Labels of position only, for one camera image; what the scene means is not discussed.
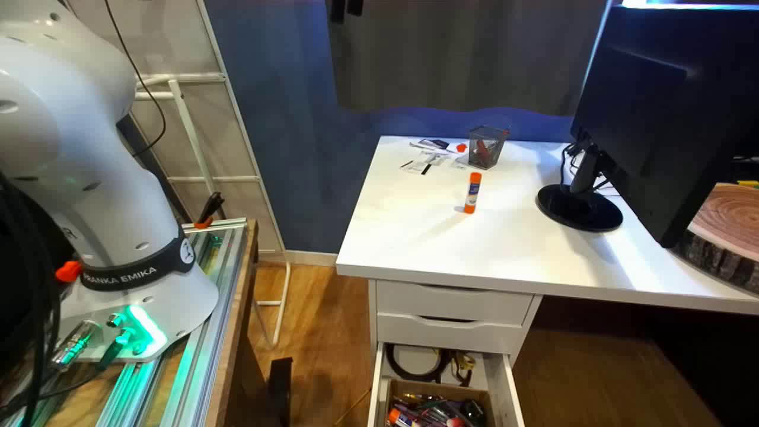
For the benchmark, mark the wood slice with bark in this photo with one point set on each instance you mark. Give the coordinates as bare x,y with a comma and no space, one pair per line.
732,229

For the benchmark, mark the white papers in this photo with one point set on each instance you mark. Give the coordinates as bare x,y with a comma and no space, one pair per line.
424,162

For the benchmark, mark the white drawer cabinet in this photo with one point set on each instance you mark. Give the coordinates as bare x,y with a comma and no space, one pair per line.
451,316

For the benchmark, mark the white pull-out drawer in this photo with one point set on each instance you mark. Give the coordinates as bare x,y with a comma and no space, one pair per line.
507,391

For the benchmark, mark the black computer monitor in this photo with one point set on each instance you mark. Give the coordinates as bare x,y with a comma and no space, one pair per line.
656,118

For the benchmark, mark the cardboard box of pens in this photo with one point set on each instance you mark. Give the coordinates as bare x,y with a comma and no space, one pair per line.
434,410

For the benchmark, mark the red marker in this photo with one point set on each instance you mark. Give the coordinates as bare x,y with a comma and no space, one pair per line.
460,148

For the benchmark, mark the orange button on robot base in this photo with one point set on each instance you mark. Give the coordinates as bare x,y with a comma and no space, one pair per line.
69,271

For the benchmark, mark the black stand leg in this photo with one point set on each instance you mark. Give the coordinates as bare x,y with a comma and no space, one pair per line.
280,391

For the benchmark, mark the aluminium rail base frame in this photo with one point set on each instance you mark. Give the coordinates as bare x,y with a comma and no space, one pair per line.
198,340

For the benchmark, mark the white drawer front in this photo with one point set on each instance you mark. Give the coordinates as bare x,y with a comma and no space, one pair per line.
451,301
441,332

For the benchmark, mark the grey-brown curtain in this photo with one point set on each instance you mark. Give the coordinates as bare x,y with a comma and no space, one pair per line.
459,55

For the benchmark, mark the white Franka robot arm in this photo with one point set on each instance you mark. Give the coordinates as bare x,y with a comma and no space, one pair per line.
87,156

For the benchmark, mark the orange capped white glue stick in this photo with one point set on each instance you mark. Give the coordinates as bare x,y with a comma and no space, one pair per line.
472,191

